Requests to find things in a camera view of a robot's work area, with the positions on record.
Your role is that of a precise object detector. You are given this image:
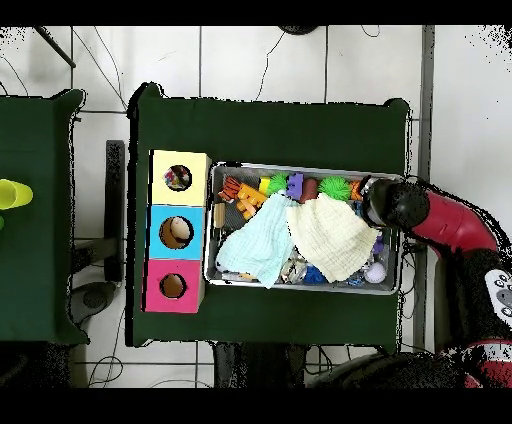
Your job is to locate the black round stand base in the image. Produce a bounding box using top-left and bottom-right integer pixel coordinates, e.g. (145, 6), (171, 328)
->
(277, 25), (321, 36)

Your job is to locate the dark green tablecloth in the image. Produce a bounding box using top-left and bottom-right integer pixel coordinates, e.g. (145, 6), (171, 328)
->
(125, 81), (411, 355)
(0, 88), (89, 345)

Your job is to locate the brown toy football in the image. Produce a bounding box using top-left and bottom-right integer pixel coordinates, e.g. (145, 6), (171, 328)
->
(297, 178), (320, 204)

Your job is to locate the mint green muslin cloth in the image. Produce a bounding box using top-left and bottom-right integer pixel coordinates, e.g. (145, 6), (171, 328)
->
(215, 192), (299, 290)

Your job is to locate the silver wire mesh bin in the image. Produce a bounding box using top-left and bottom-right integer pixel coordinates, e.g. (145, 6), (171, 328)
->
(203, 161), (407, 296)

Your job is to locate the large green spiky ball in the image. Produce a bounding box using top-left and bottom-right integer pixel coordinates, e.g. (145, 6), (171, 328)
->
(317, 175), (352, 202)

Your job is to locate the purple plastic building block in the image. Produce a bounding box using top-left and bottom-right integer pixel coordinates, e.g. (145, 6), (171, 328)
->
(286, 172), (304, 200)

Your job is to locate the black metal rod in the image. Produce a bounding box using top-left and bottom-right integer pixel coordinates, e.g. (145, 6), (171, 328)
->
(33, 25), (77, 69)

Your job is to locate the orange plastic building block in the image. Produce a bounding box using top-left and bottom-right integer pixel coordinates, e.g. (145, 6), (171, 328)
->
(235, 182), (268, 221)

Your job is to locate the orange striped tiger plush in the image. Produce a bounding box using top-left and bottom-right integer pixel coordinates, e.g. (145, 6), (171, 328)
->
(218, 175), (243, 203)

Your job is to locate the cream yellow muslin cloth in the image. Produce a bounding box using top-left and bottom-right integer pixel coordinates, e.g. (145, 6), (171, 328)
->
(285, 192), (380, 284)

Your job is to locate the yellow-green plastic cup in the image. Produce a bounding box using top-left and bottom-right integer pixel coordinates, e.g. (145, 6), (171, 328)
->
(0, 178), (34, 211)

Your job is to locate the wooden box with three holes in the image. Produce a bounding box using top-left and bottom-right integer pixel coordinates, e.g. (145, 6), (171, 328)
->
(141, 149), (212, 314)

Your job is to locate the small green spiky ball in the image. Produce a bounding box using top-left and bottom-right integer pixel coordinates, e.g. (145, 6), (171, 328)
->
(266, 172), (290, 196)

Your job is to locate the colourful heart print cloth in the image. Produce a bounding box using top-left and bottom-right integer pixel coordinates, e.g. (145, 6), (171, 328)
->
(163, 165), (192, 190)

